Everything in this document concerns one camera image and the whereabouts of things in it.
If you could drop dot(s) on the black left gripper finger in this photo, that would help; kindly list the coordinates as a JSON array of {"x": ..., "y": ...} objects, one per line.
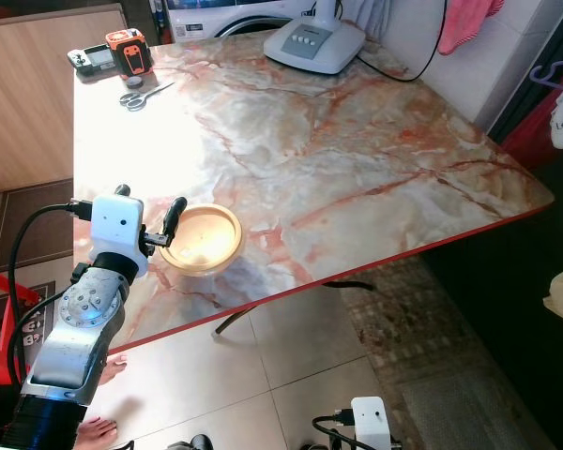
[
  {"x": 176, "y": 217},
  {"x": 122, "y": 191}
]

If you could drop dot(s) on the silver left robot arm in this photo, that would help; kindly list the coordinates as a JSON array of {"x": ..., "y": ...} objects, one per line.
[{"x": 80, "y": 323}]

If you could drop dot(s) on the dark brown door mat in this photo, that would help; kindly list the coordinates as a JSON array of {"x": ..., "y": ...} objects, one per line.
[{"x": 38, "y": 220}]

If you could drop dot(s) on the dark metal table leg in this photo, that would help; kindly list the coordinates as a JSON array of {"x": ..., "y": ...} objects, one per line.
[
  {"x": 227, "y": 324},
  {"x": 349, "y": 284}
]

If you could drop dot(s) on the light wooden cabinet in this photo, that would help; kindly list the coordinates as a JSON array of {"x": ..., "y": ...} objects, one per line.
[{"x": 28, "y": 112}]

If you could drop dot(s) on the person's bare foot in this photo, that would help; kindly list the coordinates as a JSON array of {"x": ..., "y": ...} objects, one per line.
[
  {"x": 115, "y": 366},
  {"x": 99, "y": 429}
]

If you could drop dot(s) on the white handheld device with screen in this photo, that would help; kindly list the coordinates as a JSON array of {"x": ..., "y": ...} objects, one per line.
[{"x": 89, "y": 60}]

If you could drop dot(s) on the orange black handheld device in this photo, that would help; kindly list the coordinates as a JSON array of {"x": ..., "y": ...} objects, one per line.
[{"x": 129, "y": 53}]

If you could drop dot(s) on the white power strip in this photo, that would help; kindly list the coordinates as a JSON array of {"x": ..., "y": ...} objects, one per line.
[{"x": 40, "y": 323}]

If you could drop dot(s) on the red metal rack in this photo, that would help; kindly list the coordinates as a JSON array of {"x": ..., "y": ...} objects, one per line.
[{"x": 0, "y": 281}]

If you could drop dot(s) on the white washing machine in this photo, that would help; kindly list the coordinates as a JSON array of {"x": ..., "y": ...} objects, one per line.
[{"x": 206, "y": 14}]

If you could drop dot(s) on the white desk lamp base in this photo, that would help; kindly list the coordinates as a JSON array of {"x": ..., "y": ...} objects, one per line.
[{"x": 314, "y": 42}]

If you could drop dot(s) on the patterned grey floor rug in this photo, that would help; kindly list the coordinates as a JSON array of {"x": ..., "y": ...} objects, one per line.
[{"x": 441, "y": 356}]

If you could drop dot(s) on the pink hanging cloth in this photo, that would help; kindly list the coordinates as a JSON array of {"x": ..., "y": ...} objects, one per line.
[{"x": 469, "y": 21}]

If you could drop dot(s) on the purple clothes hanger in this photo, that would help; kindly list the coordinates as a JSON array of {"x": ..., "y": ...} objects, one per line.
[{"x": 554, "y": 77}]

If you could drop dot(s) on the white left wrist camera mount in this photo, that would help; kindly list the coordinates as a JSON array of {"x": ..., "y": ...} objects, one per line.
[{"x": 117, "y": 232}]

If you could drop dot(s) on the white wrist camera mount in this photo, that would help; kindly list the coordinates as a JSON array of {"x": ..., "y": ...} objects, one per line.
[
  {"x": 371, "y": 422},
  {"x": 117, "y": 232}
]

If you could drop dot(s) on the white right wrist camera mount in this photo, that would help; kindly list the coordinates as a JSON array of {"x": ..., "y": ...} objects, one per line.
[{"x": 371, "y": 422}]

